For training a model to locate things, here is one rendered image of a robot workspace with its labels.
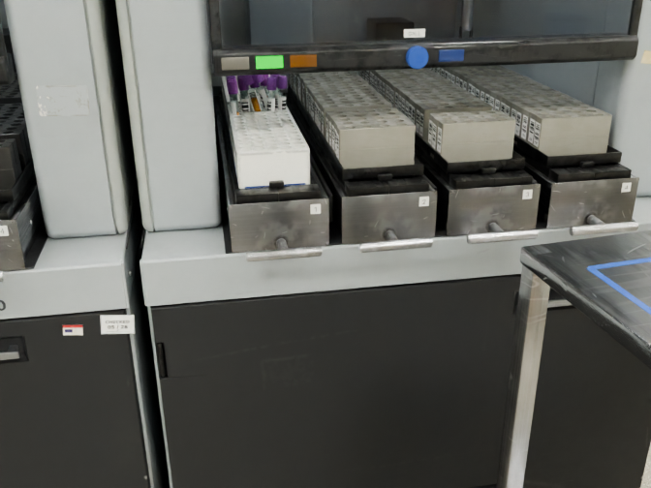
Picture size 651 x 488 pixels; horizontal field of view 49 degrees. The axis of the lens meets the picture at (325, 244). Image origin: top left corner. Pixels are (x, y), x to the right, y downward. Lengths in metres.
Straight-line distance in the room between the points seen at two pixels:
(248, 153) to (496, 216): 0.36
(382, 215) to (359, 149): 0.11
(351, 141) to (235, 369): 0.37
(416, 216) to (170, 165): 0.35
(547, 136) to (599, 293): 0.44
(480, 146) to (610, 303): 0.44
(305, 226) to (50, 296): 0.35
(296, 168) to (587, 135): 0.45
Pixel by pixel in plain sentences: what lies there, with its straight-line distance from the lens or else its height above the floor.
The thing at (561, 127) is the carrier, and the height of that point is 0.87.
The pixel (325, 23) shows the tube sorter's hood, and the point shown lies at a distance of 0.99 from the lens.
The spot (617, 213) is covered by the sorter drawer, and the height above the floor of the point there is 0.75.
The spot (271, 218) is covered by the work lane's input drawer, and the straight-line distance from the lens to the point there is 0.96.
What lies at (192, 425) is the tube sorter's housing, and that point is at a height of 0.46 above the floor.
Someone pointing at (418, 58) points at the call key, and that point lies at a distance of 1.00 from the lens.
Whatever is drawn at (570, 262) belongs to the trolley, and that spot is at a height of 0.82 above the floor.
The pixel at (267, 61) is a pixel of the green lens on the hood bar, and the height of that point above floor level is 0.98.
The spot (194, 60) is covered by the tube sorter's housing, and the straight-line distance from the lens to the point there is 0.99.
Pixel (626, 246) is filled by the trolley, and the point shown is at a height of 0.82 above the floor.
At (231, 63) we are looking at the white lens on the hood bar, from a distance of 0.97.
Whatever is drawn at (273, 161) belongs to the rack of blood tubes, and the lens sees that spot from 0.97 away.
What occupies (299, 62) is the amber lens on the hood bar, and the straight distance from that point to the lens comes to 0.97.
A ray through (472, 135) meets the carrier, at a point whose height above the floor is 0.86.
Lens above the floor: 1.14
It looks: 24 degrees down
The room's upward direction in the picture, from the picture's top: straight up
